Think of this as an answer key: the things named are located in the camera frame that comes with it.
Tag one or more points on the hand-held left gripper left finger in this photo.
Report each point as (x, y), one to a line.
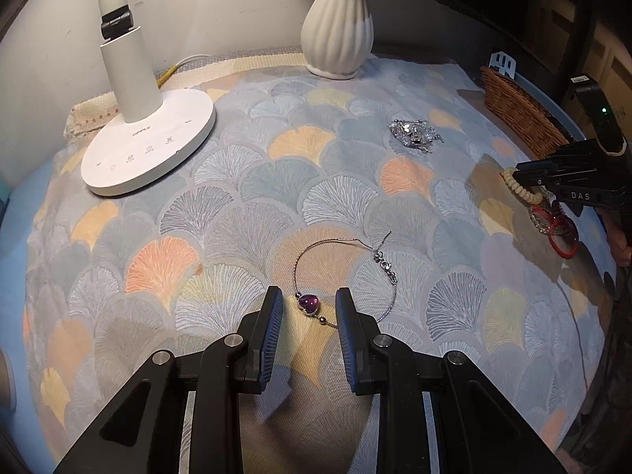
(269, 338)

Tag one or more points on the white desk lamp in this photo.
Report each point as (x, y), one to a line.
(143, 128)

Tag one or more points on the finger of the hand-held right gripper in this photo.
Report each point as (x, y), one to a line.
(543, 181)
(543, 164)

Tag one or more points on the white ribbed vase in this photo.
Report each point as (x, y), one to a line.
(335, 24)

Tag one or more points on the beige woven mat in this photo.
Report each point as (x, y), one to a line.
(222, 66)

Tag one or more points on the brown wicker basket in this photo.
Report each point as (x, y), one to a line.
(518, 108)

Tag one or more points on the fan pattern tablecloth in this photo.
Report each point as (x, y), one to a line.
(247, 182)

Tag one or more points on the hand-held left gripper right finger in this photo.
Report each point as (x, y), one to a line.
(348, 338)

